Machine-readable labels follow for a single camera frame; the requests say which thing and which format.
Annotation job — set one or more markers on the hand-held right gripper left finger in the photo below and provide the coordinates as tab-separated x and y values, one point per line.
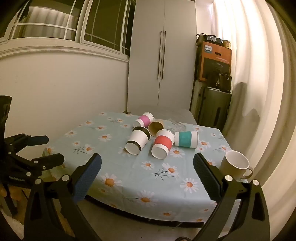
89	172

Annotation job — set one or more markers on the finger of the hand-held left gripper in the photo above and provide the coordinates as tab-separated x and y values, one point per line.
49	161
38	140

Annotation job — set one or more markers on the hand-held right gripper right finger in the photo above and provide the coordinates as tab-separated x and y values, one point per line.
204	173

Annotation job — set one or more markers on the teal banded paper cup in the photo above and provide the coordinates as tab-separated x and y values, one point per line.
185	139

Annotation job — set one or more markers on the red banded paper cup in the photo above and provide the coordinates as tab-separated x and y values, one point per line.
161	143

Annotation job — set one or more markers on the clear plastic cup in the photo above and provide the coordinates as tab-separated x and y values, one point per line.
178	126

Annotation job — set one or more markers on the black banded paper cup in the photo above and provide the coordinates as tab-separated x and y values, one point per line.
137	141

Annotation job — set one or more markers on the brown paper cup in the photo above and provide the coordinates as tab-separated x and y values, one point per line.
155	127

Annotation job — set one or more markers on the pink banded paper cup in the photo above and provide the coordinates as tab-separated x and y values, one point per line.
143	120

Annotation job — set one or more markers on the wooden stool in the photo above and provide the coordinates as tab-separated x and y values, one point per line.
49	177

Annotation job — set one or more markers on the white ceramic mug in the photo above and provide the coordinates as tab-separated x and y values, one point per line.
231	166

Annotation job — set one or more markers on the daisy print blue tablecloth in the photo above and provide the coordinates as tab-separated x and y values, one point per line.
129	166

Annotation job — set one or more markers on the white rug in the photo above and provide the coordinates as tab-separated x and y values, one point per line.
15	226

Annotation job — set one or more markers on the grey suitcase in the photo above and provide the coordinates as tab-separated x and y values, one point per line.
215	109

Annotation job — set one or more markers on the grey upholstered seat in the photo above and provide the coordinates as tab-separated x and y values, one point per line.
161	113

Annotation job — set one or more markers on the black bag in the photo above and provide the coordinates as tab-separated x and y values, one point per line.
223	80

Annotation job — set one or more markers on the cream curtain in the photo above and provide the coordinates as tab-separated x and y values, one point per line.
266	92

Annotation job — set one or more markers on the orange cardboard box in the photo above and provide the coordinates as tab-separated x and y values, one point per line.
216	60

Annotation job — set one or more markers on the white framed window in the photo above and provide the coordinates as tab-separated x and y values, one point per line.
57	23

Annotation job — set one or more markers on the white wardrobe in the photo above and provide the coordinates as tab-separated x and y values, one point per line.
148	58

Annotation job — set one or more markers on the black device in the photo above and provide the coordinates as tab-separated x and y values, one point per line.
209	38

